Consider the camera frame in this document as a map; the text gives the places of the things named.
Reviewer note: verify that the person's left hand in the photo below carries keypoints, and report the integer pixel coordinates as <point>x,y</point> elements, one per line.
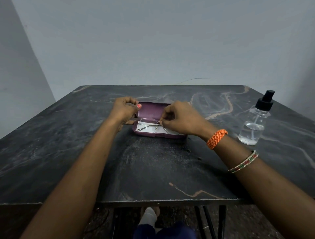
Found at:
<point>121,110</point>

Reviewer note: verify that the person's right hand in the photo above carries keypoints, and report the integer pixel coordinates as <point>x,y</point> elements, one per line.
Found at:
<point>184,120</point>

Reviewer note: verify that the person's left thumb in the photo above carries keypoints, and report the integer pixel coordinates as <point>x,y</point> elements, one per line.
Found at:
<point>135,106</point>

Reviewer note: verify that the person's right fingers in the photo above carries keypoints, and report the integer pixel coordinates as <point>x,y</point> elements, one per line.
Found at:
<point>166,117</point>

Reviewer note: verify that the purple eyeglasses case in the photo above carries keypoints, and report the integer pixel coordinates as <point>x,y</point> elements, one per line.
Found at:
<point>150,110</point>

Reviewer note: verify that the thin metal frame eyeglasses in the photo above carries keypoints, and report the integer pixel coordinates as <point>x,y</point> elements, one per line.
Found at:
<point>147,124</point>

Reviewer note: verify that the person's right forearm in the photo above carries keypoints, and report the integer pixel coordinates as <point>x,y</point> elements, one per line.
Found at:
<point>265,192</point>

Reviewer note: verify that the person's left forearm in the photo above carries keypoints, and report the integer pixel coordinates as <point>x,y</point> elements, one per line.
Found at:
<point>78,177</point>

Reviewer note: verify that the white cleaning cloth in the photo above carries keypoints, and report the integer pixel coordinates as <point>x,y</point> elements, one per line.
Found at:
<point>160,130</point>

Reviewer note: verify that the orange braided wrist band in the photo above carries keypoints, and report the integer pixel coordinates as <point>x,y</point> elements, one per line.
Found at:
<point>216,139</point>

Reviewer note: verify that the clear spray bottle black nozzle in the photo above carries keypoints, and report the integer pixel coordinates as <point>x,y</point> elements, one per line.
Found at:
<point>253,123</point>

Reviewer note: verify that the beaded red green bangle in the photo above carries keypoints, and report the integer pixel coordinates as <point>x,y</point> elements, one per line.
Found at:
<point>243,163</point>

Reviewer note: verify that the person's foot in white sock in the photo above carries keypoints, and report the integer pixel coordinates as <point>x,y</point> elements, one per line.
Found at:
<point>148,216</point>

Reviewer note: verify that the person's dark blue trousers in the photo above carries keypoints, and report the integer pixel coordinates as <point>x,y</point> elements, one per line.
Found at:
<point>167,232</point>

